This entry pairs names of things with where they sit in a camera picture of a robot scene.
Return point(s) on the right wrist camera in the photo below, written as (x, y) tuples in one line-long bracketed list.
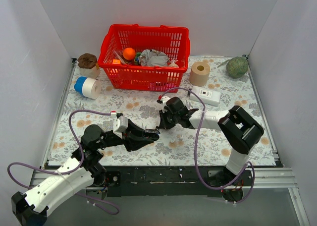
[(162, 100)]

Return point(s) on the black earbud charging case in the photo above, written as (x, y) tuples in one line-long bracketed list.
[(152, 134)]

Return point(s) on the crumpled grey foil bag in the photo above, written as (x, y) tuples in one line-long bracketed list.
[(152, 58)]

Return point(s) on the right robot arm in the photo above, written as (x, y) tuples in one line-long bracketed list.
[(239, 128)]

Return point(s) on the orange fruit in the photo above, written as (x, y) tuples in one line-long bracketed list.
[(129, 53)]

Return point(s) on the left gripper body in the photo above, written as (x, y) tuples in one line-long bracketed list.
[(128, 139)]

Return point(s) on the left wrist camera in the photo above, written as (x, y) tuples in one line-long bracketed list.
[(120, 123)]

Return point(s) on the small orange box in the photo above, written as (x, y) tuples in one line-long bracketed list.
[(116, 61)]

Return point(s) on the white rectangular bottle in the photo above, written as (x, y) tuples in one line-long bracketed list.
[(207, 96)]

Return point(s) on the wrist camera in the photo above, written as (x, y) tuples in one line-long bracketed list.
[(120, 123), (162, 100)]

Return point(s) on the beige toy in basket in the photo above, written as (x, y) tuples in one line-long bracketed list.
[(173, 64)]

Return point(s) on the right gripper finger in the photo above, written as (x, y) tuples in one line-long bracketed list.
[(173, 127), (163, 121)]

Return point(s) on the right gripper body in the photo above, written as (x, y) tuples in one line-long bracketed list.
[(167, 119)]

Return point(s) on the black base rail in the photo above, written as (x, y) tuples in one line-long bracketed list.
[(171, 181)]

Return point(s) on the floral table mat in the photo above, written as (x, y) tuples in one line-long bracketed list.
[(207, 147)]

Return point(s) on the green melon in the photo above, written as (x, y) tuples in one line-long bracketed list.
[(237, 67)]

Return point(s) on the red plastic shopping basket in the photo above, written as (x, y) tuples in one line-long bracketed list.
[(130, 75)]

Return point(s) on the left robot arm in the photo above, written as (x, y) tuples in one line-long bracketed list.
[(81, 169)]

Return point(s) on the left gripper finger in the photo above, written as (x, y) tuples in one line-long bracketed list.
[(134, 131), (138, 143)]

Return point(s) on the brown paper roll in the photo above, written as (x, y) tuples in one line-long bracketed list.
[(199, 74)]

